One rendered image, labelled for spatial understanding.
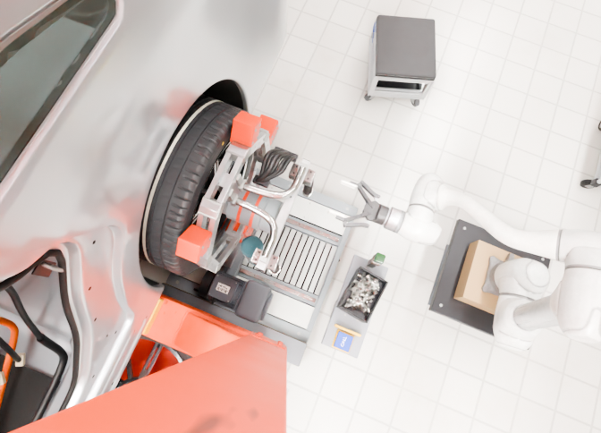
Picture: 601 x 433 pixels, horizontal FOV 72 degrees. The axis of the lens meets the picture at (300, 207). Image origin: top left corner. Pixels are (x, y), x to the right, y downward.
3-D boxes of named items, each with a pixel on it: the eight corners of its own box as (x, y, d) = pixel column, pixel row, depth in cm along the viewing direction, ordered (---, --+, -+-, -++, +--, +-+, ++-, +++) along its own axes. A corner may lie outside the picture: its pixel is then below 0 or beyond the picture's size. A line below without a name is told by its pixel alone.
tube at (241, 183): (258, 148, 148) (256, 135, 138) (308, 166, 147) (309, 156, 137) (238, 191, 144) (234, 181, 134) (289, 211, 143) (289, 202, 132)
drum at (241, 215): (235, 187, 165) (231, 174, 151) (284, 207, 163) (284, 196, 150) (221, 218, 161) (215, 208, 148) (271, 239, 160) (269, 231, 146)
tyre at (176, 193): (89, 180, 112) (131, 281, 165) (168, 212, 111) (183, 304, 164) (205, 54, 151) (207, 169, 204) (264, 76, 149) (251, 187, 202)
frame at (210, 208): (259, 162, 189) (249, 102, 137) (273, 167, 189) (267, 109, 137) (208, 272, 176) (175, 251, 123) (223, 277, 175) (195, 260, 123)
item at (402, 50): (419, 109, 264) (437, 80, 231) (362, 105, 263) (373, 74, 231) (418, 52, 275) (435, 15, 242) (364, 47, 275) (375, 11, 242)
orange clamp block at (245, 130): (237, 132, 142) (241, 109, 136) (258, 140, 141) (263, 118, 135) (229, 141, 136) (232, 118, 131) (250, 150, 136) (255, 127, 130)
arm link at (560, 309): (531, 307, 185) (523, 356, 178) (493, 295, 188) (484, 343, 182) (636, 274, 113) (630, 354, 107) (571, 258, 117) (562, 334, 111)
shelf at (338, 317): (353, 255, 196) (354, 254, 193) (387, 268, 194) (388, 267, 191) (320, 343, 185) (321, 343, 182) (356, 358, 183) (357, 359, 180)
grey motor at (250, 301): (206, 263, 226) (191, 253, 192) (276, 292, 223) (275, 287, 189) (191, 294, 221) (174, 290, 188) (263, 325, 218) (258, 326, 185)
